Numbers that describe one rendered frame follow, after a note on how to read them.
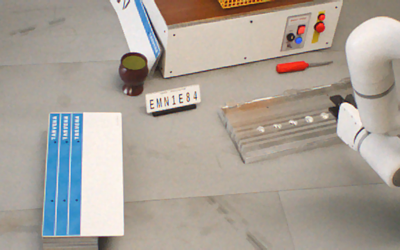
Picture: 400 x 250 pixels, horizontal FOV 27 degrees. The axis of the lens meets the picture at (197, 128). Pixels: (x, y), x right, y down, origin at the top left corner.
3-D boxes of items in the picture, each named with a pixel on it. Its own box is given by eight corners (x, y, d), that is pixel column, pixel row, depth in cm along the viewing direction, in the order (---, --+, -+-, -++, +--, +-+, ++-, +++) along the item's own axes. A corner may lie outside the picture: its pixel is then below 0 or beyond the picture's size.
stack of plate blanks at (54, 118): (98, 258, 203) (98, 236, 196) (43, 259, 201) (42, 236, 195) (98, 136, 230) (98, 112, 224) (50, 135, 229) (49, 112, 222)
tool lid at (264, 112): (245, 157, 227) (246, 153, 225) (219, 108, 238) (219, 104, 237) (387, 125, 240) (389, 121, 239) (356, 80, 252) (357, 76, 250)
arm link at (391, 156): (389, 122, 202) (356, 140, 201) (420, 153, 192) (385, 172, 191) (395, 146, 207) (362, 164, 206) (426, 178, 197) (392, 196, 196)
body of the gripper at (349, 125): (359, 126, 202) (336, 101, 211) (354, 160, 208) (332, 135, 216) (386, 119, 204) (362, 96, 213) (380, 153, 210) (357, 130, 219)
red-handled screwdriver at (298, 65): (278, 75, 254) (279, 68, 252) (274, 69, 255) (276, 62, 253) (332, 67, 258) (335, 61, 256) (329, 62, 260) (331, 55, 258)
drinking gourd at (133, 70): (112, 91, 243) (112, 62, 235) (128, 75, 248) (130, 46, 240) (136, 103, 240) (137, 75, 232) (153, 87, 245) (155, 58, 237)
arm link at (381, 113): (407, 44, 185) (419, 134, 207) (344, 78, 184) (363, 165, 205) (430, 67, 179) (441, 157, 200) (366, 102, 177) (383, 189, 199)
